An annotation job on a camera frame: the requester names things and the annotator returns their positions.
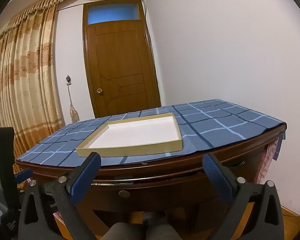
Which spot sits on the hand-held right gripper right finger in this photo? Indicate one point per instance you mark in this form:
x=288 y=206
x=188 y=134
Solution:
x=218 y=180

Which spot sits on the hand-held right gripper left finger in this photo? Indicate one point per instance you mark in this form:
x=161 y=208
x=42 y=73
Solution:
x=88 y=177

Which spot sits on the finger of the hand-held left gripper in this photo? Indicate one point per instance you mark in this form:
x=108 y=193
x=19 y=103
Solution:
x=22 y=175

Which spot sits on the wooden desk drawer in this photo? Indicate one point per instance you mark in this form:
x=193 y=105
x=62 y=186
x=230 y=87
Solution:
x=165 y=195

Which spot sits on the shallow cardboard box tray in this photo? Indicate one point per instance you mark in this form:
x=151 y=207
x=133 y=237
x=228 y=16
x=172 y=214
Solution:
x=140 y=132

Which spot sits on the side desk drawer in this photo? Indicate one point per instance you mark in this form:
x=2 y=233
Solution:
x=250 y=165

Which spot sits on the round metal drawer knob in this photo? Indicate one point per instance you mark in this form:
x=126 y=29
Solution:
x=124 y=193

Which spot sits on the blue checked tablecloth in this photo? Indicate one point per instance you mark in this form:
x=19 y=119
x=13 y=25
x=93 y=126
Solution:
x=215 y=130

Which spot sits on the pink hanging cloth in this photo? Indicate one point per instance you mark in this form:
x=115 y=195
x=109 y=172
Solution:
x=265 y=160

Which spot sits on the wooden desk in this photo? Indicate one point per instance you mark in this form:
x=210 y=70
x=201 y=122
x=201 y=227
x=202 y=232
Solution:
x=165 y=177

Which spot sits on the person's left leg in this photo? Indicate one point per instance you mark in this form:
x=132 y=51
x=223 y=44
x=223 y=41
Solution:
x=125 y=231

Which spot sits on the person's leg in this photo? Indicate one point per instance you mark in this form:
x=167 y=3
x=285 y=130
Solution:
x=125 y=231
x=165 y=231

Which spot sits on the cream curtain tassel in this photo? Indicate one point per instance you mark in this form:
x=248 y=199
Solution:
x=72 y=111

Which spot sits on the beige patterned curtain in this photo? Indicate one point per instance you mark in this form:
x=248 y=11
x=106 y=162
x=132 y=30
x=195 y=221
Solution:
x=22 y=92

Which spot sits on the person's right leg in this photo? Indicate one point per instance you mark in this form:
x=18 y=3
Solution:
x=165 y=231

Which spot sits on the brass door knob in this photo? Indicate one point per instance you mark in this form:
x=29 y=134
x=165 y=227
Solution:
x=99 y=91

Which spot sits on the brown wooden door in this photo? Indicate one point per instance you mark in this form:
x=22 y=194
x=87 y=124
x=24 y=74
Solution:
x=120 y=67

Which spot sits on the blue transom window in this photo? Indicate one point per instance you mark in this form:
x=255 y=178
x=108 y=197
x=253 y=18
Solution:
x=112 y=13

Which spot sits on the metal wall hook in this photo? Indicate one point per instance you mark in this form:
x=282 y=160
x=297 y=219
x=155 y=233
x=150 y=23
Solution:
x=68 y=78

